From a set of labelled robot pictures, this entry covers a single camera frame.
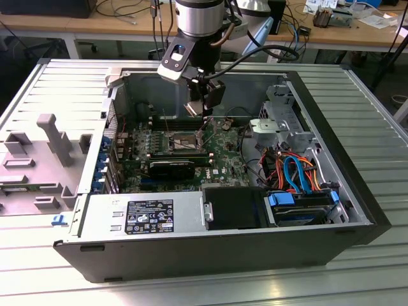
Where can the grey plastic parts rack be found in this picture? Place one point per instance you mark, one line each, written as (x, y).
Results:
(41, 178)

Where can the black upright box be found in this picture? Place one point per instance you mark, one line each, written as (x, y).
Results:
(280, 14)

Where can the silver power supply unit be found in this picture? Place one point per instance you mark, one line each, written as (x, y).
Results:
(102, 207)

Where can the large black equipment case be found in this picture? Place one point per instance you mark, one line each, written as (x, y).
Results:
(48, 8)

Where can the brown board connector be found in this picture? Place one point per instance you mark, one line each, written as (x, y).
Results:
(228, 123)

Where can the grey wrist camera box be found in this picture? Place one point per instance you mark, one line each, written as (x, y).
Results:
(237, 30)

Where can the hard disk in blue carrier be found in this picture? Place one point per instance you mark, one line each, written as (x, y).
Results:
(280, 201)

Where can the finned CPU cooler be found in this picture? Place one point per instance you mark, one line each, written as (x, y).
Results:
(322, 17)

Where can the green motherboard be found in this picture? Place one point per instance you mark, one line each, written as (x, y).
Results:
(223, 150)

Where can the black grey PC case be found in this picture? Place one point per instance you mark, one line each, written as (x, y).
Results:
(191, 255)

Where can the CPU socket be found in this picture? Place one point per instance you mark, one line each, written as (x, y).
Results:
(182, 142)

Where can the silver topped CPU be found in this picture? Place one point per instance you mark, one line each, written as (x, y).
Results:
(194, 107)

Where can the green RAM stick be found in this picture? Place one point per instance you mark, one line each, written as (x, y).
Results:
(17, 190)

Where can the silver metal drive cage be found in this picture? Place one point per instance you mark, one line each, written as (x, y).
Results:
(264, 127)

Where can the grey metal device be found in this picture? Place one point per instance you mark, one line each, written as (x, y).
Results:
(342, 19)

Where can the blue slot retainer clips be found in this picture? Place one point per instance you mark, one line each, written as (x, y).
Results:
(102, 158)

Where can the black graphics card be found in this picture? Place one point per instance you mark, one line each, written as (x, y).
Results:
(172, 171)

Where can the small black adapter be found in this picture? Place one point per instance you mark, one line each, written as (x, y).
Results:
(304, 31)

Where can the white papers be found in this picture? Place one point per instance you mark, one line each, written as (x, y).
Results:
(377, 20)

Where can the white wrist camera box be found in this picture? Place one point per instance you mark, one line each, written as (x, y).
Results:
(169, 73)

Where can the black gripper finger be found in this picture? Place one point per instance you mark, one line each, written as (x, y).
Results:
(215, 94)
(196, 90)

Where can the wooden desk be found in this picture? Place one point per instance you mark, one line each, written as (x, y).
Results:
(44, 25)

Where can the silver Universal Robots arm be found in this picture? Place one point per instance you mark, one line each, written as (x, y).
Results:
(197, 17)

